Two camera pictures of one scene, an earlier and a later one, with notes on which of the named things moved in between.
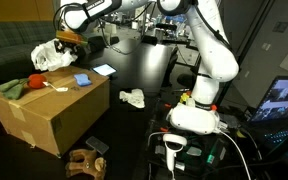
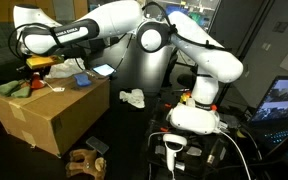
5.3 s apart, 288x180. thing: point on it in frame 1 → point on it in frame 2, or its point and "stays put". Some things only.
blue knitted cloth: [82, 79] stays put
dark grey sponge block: [97, 144] stays put
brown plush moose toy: [89, 166] stays put
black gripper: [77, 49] → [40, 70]
